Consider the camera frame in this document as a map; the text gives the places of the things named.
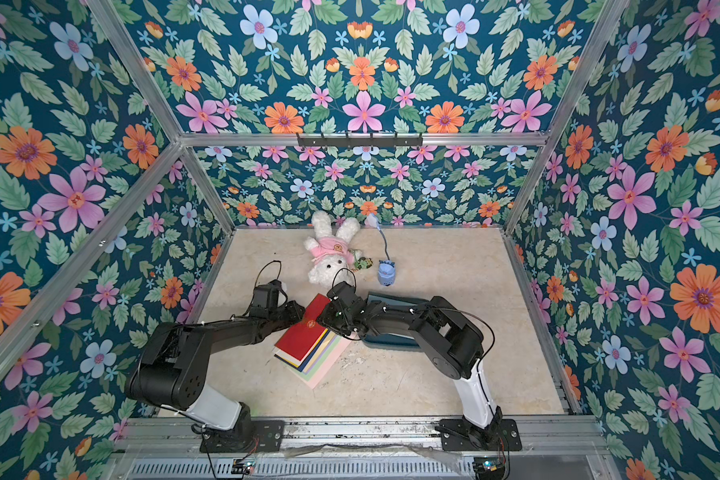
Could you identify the small green flower toy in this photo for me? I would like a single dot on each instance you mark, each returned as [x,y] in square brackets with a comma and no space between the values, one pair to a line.
[363,263]

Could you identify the blue cat desk lamp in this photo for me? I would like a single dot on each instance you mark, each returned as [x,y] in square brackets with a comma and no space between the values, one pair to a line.
[386,272]

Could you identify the navy blue envelope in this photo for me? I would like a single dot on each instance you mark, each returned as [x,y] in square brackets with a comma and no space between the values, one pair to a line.
[303,360]

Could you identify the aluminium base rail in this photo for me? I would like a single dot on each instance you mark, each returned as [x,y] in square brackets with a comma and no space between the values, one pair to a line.
[424,447]

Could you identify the pink envelope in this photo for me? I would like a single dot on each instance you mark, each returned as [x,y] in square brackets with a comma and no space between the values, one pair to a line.
[327,361]

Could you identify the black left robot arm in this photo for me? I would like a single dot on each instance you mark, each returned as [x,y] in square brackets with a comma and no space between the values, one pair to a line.
[172,370]

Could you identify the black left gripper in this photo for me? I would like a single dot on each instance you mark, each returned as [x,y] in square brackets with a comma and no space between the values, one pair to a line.
[296,313]

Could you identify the red envelope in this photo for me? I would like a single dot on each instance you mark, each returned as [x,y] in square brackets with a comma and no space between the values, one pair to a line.
[300,338]

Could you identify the yellow envelope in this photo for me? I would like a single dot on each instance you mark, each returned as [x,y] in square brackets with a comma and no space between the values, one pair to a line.
[310,362]

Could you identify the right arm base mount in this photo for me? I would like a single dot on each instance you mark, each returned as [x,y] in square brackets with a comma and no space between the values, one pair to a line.
[480,432]

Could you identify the dark teal storage box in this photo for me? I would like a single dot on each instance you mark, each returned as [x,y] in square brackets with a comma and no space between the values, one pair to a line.
[388,331]

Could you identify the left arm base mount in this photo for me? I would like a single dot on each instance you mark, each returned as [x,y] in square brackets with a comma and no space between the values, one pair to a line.
[247,435]

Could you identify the white plush bunny toy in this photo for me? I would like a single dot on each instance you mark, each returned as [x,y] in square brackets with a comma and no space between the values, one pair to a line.
[334,258]

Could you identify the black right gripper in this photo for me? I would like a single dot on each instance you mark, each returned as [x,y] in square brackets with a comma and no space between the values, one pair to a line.
[336,315]

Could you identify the black wall hook rail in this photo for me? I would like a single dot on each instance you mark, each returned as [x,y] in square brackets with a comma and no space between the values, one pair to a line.
[349,141]

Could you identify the light green envelope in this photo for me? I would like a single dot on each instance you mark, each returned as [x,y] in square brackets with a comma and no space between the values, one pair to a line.
[325,356]

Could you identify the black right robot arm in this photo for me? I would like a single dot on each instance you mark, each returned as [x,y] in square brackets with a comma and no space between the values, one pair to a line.
[446,335]

